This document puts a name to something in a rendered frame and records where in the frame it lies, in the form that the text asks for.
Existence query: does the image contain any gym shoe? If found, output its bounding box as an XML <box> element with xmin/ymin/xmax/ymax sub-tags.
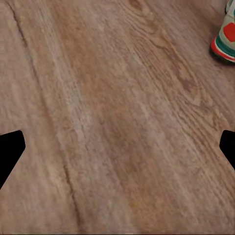
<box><xmin>210</xmin><ymin>0</ymin><xmax>235</xmax><ymax>65</ymax></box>

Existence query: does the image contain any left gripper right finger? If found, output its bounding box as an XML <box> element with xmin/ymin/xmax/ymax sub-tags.
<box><xmin>219</xmin><ymin>130</ymin><xmax>235</xmax><ymax>170</ymax></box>

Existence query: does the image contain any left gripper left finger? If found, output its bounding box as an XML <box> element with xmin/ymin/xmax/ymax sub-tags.
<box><xmin>0</xmin><ymin>130</ymin><xmax>25</xmax><ymax>189</ymax></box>

